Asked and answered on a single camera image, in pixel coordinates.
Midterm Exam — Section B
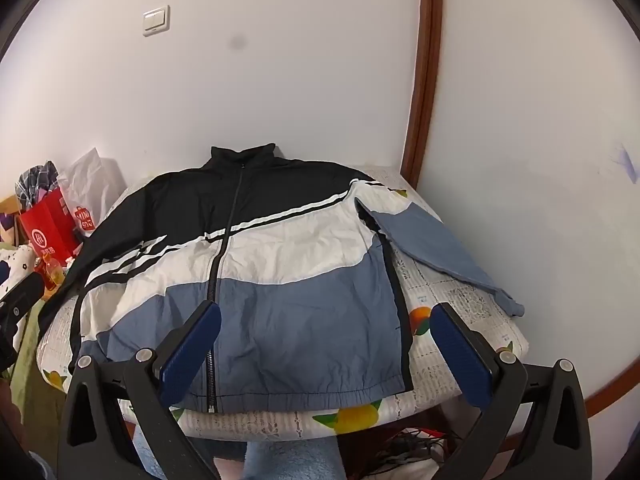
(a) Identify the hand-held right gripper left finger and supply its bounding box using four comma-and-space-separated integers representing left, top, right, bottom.
56, 300, 223, 480

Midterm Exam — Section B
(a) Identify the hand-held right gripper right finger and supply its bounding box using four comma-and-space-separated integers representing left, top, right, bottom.
429, 301, 593, 480

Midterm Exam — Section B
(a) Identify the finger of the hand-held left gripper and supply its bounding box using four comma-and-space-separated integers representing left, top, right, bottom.
0, 272, 47, 323

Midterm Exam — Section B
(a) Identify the black white blue zip jacket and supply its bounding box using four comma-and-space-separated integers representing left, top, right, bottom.
37, 142, 526, 415

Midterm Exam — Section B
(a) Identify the white dark-spotted cloth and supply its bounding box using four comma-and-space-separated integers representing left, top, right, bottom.
0, 245, 38, 301

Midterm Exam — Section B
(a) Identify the yellow bottle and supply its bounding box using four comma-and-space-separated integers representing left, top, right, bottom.
42, 255, 67, 292

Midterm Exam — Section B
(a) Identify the green cloth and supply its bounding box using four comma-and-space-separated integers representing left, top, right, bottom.
10, 305, 67, 428

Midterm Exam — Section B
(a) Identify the red paper bag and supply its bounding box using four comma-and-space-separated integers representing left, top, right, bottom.
19, 187, 83, 263

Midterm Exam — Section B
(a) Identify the fruit print lace tablecloth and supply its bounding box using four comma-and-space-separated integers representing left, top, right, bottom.
36, 162, 531, 443

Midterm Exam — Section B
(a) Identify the plaid cloth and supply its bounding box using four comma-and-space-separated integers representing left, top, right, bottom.
15, 161, 61, 208

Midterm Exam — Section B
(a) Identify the light blue towel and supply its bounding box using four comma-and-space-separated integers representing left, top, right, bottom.
134, 425, 346, 480

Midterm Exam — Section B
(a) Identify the white plastic bag red print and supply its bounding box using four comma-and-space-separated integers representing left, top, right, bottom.
57, 147, 128, 235

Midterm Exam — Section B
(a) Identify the brown wooden baseboard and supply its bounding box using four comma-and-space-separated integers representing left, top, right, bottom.
584, 355, 640, 420

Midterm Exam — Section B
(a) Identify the tangle of cables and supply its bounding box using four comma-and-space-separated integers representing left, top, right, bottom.
370, 427, 466, 467

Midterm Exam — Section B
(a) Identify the brown wooden door frame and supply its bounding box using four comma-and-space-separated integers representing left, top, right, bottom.
400, 0, 445, 191

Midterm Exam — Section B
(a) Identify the white wall light switch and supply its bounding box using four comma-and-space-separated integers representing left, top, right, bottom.
141, 5, 171, 38

